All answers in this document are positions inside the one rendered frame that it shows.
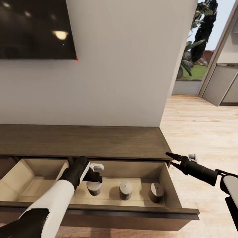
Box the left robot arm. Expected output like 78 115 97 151
0 157 104 238

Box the pillar candle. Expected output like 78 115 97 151
119 181 132 200
87 181 103 196
148 183 164 203

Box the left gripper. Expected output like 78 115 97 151
82 169 102 183

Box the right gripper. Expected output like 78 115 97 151
166 152 206 180

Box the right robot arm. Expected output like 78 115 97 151
166 152 238 231

